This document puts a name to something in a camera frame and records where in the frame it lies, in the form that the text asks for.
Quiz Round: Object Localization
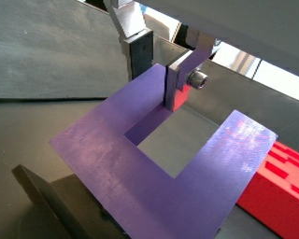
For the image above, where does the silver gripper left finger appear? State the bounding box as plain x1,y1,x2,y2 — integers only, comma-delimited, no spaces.
103,0,154,80

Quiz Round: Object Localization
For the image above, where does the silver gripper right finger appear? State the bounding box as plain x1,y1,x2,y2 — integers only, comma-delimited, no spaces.
165,27,216,111

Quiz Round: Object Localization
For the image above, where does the purple U-shaped block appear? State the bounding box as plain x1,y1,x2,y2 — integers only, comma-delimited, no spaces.
50,64,277,239

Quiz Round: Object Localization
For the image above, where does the red board with slots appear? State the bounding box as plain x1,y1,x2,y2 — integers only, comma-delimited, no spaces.
238,142,299,239

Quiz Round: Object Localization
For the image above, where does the black angled fixture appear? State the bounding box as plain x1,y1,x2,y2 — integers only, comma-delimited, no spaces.
12,165,130,239

